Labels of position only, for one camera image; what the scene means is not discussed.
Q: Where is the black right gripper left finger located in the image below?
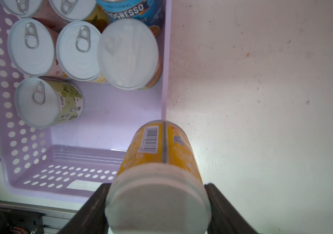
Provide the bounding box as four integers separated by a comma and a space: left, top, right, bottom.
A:
59, 183, 110, 234

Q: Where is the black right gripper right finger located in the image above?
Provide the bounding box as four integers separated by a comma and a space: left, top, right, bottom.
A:
204, 183, 258, 234

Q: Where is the purple plastic basket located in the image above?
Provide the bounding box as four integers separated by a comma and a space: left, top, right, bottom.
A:
0, 1, 172, 206

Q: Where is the white lid can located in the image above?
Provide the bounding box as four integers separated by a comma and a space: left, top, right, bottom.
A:
97, 18, 163, 90
49, 0, 111, 32
0, 0, 44, 18
55, 20, 108, 84
7, 18, 70, 81
105, 120, 212, 234
14, 77, 85, 130

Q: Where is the white lid can front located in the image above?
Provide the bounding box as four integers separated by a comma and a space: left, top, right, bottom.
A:
0, 0, 44, 18

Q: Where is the white lid can back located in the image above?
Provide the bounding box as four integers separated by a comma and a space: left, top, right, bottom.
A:
49, 0, 111, 32

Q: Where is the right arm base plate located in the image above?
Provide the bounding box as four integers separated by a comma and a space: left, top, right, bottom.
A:
0, 201, 77, 234

